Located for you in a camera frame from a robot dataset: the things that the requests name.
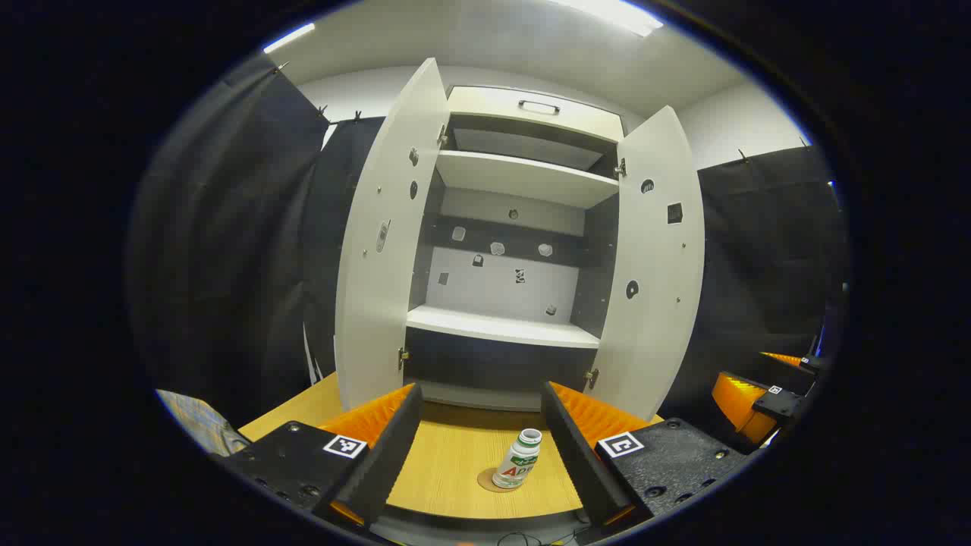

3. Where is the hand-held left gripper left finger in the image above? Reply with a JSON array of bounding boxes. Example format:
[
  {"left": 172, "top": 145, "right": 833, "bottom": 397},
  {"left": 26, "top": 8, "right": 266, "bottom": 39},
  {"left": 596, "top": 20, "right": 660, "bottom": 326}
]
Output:
[{"left": 216, "top": 382, "right": 424, "bottom": 530}]

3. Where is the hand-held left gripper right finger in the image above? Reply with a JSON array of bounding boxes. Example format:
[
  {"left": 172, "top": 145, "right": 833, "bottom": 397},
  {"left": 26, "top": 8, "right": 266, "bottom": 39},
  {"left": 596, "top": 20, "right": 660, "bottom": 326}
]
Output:
[{"left": 540, "top": 381, "right": 750, "bottom": 530}]

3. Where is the white drink bottle green label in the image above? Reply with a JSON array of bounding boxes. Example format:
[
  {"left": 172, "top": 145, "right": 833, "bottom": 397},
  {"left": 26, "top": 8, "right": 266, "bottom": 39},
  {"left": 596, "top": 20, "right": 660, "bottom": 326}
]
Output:
[{"left": 492, "top": 428, "right": 544, "bottom": 490}]

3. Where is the white cabinet door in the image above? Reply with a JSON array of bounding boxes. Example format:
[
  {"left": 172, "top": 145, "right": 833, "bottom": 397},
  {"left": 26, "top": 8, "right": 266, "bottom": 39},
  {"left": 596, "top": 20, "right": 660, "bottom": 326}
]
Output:
[{"left": 590, "top": 105, "right": 707, "bottom": 422}]

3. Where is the round cork coaster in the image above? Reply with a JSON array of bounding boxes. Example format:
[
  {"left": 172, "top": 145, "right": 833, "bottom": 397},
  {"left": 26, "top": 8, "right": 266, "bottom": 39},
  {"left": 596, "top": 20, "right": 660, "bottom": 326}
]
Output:
[{"left": 476, "top": 467, "right": 524, "bottom": 494}]

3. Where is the white open-front cabinet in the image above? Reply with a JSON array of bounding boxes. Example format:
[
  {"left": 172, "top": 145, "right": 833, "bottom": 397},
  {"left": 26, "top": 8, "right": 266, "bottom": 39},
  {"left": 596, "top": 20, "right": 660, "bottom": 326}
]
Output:
[{"left": 402, "top": 85, "right": 627, "bottom": 414}]

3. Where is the plaid fabric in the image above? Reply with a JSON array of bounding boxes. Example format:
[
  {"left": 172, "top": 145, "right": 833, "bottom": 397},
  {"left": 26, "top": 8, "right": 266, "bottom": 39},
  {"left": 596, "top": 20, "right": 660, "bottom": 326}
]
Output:
[{"left": 156, "top": 389, "right": 252, "bottom": 457}]

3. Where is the wide ceiling light panel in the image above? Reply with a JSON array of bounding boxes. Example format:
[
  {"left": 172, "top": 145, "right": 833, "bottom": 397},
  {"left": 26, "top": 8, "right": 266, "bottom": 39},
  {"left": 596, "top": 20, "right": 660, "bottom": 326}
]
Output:
[{"left": 552, "top": 0, "right": 665, "bottom": 38}]

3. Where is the narrow ceiling light strip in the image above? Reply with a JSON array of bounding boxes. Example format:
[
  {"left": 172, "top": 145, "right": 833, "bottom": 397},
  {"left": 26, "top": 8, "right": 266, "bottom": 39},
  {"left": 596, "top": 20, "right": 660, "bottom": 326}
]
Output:
[{"left": 262, "top": 22, "right": 317, "bottom": 55}]

